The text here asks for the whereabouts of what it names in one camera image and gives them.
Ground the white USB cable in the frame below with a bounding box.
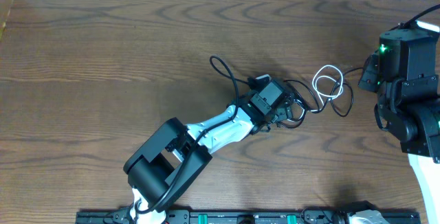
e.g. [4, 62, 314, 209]
[288, 64, 345, 122]

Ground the black USB cable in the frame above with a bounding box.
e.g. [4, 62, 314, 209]
[277, 66, 365, 129]

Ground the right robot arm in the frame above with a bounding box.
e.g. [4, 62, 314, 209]
[358, 20, 439, 223]

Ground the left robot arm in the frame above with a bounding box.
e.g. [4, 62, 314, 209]
[123, 75, 295, 223]

